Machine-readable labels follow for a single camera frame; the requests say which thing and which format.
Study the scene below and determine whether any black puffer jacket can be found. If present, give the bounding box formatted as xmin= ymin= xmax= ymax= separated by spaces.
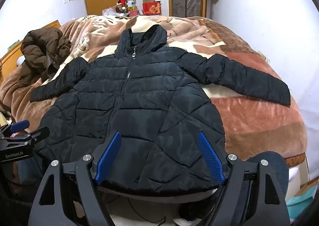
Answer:
xmin=30 ymin=25 xmax=291 ymax=191

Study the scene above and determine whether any teal paper bag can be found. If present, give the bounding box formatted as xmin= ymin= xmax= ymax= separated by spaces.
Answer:
xmin=287 ymin=186 xmax=317 ymax=216

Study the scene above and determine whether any brown puffer jacket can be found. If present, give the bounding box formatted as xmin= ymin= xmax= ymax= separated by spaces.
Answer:
xmin=19 ymin=28 xmax=73 ymax=84

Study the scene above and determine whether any red box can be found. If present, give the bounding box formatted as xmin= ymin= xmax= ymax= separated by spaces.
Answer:
xmin=143 ymin=2 xmax=162 ymax=16

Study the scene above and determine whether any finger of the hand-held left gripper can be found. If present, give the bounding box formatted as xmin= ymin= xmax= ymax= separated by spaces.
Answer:
xmin=0 ymin=120 xmax=30 ymax=137
xmin=23 ymin=126 xmax=50 ymax=145

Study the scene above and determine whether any brown and cream plush blanket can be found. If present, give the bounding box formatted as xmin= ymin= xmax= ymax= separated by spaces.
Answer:
xmin=0 ymin=14 xmax=308 ymax=167

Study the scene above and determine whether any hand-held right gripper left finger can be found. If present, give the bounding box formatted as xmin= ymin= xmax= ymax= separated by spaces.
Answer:
xmin=29 ymin=131 xmax=122 ymax=226

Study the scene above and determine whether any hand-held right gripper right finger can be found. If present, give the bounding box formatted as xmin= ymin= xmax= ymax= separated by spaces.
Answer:
xmin=198 ymin=131 xmax=291 ymax=226

